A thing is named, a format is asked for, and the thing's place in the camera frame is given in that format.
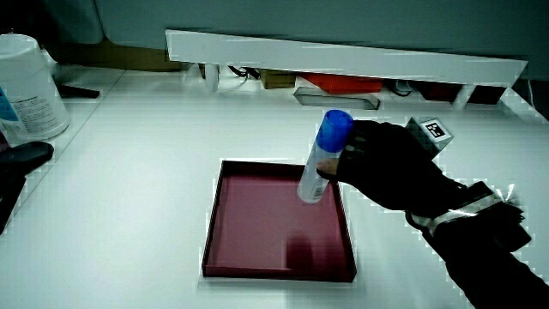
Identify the person's right hand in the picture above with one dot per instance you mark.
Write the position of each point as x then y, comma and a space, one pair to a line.
386, 171

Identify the white glue stick blue cap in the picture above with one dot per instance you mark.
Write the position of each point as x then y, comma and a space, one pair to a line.
322, 159

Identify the dark red square plate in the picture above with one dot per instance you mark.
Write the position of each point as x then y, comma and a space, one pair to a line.
261, 223

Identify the person's right forearm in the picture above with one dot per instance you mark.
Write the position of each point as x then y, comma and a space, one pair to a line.
484, 257

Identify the clear grey flat holder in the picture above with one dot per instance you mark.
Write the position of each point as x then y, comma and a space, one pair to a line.
339, 99

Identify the dark red box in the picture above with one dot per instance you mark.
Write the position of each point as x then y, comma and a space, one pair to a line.
437, 91

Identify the orange box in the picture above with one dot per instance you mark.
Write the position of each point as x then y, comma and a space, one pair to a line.
343, 83

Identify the white desk shelf riser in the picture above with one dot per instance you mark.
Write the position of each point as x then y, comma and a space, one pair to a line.
343, 58

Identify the olive brown small box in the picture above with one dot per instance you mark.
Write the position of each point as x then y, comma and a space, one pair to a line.
276, 80

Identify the black oval object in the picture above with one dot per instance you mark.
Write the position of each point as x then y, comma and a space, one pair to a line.
23, 156

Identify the white cylindrical wipes canister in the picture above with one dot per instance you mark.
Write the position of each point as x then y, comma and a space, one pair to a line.
26, 92

